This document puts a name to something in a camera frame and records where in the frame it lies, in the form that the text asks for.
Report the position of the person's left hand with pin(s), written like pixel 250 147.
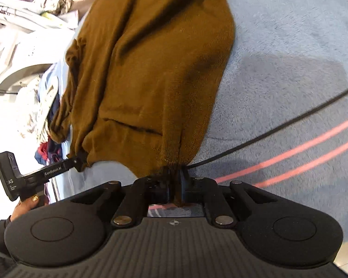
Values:
pixel 26 207

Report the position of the navy and red cloth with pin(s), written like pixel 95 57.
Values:
pixel 48 152

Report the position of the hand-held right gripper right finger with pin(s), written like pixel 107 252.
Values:
pixel 189 188

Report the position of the white patterned cloth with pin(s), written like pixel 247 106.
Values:
pixel 40 107

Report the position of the brown knit sweater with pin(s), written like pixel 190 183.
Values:
pixel 150 72

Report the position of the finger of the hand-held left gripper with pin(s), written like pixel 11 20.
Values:
pixel 79 162

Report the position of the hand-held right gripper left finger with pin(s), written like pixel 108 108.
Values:
pixel 161 188

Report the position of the blue blanket with pink stripes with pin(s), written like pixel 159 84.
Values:
pixel 284 63

